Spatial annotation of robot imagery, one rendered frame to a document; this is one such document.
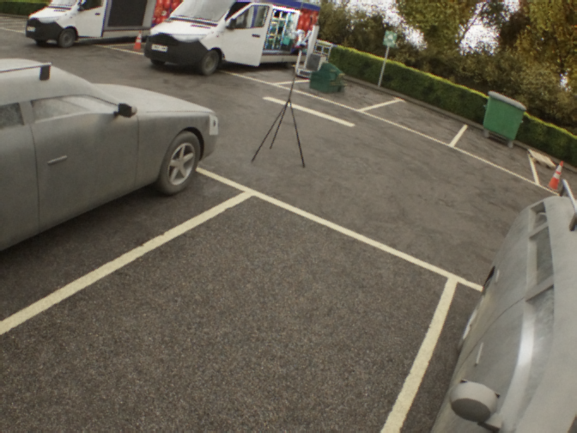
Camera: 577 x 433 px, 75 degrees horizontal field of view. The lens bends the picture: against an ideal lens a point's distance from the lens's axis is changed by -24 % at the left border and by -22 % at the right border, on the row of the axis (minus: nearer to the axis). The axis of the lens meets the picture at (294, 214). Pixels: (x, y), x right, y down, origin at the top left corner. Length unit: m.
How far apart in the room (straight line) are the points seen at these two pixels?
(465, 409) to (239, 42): 10.76
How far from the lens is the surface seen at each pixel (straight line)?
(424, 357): 3.41
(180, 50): 11.04
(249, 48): 11.51
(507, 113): 13.73
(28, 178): 3.23
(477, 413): 1.50
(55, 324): 3.05
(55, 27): 15.25
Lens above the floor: 2.03
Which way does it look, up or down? 25 degrees down
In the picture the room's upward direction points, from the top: 14 degrees clockwise
